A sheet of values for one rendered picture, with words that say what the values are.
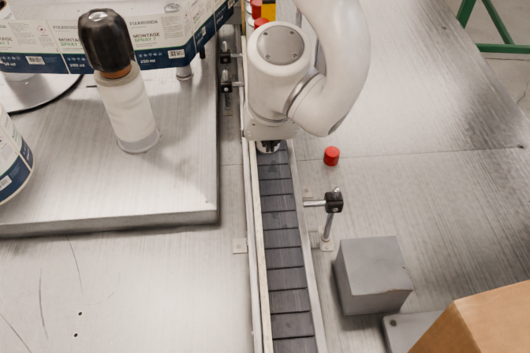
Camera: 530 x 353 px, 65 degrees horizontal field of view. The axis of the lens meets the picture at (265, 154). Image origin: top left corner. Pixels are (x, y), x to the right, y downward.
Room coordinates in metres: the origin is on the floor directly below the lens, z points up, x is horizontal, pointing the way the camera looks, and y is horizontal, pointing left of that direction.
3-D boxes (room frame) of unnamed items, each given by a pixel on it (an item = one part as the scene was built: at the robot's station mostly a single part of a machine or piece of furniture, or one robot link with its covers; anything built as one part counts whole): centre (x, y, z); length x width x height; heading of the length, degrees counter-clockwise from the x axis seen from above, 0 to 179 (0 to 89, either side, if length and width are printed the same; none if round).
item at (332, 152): (0.60, -0.15, 0.85); 0.03 x 0.03 x 0.03
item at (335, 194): (0.40, -0.10, 0.91); 0.07 x 0.03 x 0.16; 95
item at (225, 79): (0.77, 0.09, 0.89); 0.03 x 0.03 x 0.12; 5
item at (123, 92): (0.62, 0.28, 1.03); 0.09 x 0.09 x 0.30
